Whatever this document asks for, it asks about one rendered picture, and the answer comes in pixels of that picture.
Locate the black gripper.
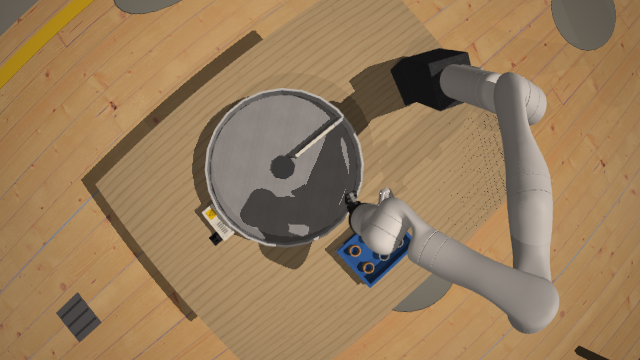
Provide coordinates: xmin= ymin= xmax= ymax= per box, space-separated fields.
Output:
xmin=345 ymin=190 xmax=364 ymax=233

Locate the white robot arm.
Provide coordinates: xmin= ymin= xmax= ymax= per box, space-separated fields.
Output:
xmin=351 ymin=64 xmax=559 ymax=334

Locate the blue square tray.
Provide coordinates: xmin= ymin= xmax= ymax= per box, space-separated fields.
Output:
xmin=335 ymin=232 xmax=411 ymax=288

